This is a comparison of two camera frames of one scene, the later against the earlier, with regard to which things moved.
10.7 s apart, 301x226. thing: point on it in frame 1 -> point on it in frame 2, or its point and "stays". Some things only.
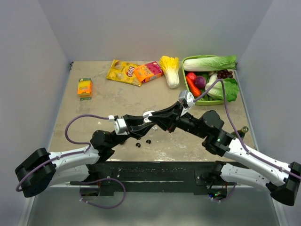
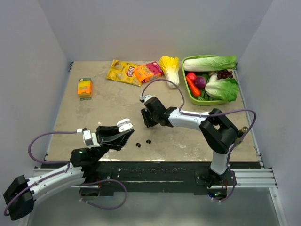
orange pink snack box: (148, 72) stays
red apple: (192, 77) stays
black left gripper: (135, 126) -> (109, 137)
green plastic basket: (201, 102) stays
